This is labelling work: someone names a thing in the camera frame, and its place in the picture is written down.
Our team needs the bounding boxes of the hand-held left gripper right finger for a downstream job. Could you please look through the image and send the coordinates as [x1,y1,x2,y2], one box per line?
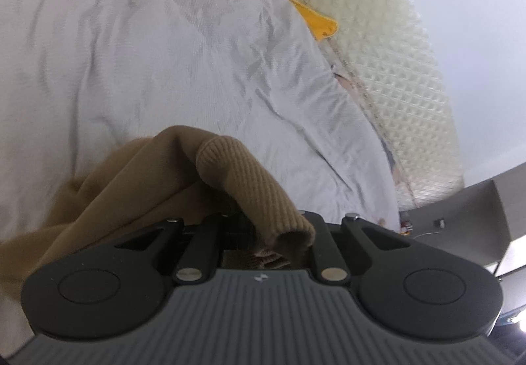
[302,211,412,283]

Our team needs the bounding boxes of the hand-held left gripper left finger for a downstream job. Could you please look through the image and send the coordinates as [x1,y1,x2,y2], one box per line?
[115,209,247,284]

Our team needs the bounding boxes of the brown hoodie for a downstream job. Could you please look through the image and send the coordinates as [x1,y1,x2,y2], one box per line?
[0,125,317,308]

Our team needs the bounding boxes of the cream quilted headboard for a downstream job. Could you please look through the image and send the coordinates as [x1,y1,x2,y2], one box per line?
[238,0,465,212]

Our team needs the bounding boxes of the yellow cloth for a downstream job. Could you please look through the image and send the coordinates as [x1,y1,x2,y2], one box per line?
[286,0,338,41]

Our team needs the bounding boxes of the grey wall cabinet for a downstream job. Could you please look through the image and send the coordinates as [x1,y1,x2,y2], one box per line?
[405,162,526,279]

